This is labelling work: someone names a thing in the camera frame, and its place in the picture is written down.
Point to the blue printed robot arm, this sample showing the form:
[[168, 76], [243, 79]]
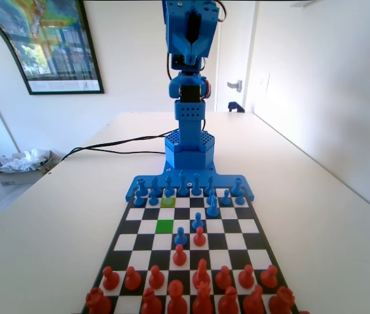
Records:
[[189, 131]]

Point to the blue chess king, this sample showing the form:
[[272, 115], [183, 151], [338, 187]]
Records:
[[182, 184]]

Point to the blue chess bishop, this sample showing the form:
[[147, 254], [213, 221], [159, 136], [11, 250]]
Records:
[[169, 182], [209, 183]]

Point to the blue chess queen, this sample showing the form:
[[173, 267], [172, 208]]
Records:
[[196, 186]]

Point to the group of blue chess pieces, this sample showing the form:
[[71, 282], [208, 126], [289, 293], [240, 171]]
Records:
[[227, 181]]

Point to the red chess pawn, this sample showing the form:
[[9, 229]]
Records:
[[223, 278], [156, 278], [133, 279], [199, 237], [110, 279], [246, 277], [268, 277], [179, 256]]

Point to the black and white chessboard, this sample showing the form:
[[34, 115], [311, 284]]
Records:
[[237, 242]]

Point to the red chess queen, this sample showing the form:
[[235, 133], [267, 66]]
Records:
[[202, 302]]

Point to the red chess bishop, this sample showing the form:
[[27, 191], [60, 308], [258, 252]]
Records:
[[152, 302], [228, 302]]

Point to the red chess rook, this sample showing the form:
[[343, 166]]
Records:
[[98, 302], [283, 299]]

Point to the blue table clamp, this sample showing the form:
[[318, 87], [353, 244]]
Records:
[[235, 107]]

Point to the white door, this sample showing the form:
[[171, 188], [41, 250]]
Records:
[[233, 49]]

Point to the crumpled clear plastic wrap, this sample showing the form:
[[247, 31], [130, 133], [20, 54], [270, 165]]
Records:
[[21, 162]]

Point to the grey cardboard box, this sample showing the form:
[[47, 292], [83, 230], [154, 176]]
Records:
[[17, 179]]

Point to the dark framed wall poster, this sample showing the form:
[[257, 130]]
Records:
[[57, 42]]

